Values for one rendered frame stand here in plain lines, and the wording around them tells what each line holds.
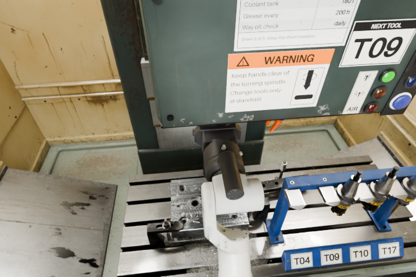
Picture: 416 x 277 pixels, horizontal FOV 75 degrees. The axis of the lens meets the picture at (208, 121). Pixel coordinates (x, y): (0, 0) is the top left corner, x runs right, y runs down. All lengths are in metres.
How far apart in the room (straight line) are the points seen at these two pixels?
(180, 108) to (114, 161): 1.48
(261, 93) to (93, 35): 1.22
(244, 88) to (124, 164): 1.49
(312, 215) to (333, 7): 0.99
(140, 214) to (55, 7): 1.03
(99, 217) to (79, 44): 0.90
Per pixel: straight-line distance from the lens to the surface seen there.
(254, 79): 0.42
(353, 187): 0.93
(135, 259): 1.15
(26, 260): 1.48
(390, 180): 0.98
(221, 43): 0.38
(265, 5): 0.37
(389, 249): 1.28
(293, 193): 0.91
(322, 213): 1.29
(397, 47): 0.50
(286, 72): 0.43
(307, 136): 2.06
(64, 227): 1.54
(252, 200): 0.55
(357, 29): 0.44
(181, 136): 1.37
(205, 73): 0.40
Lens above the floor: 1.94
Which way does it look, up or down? 41 degrees down
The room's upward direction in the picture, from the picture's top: straight up
